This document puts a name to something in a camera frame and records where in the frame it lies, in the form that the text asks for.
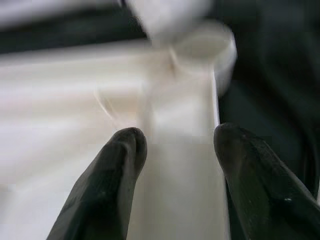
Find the white plastic children table top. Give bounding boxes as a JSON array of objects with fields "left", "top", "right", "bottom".
[{"left": 0, "top": 21, "right": 238, "bottom": 240}]

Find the black table cloth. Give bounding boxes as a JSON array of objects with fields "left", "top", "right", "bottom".
[{"left": 0, "top": 0, "right": 320, "bottom": 240}]

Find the white plastic table leg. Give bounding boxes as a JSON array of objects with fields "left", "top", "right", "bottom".
[{"left": 126, "top": 0, "right": 216, "bottom": 47}]

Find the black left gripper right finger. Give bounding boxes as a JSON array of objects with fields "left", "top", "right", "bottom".
[{"left": 213, "top": 122, "right": 320, "bottom": 240}]

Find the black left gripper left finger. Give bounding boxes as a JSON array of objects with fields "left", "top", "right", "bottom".
[{"left": 46, "top": 126, "right": 148, "bottom": 240}]

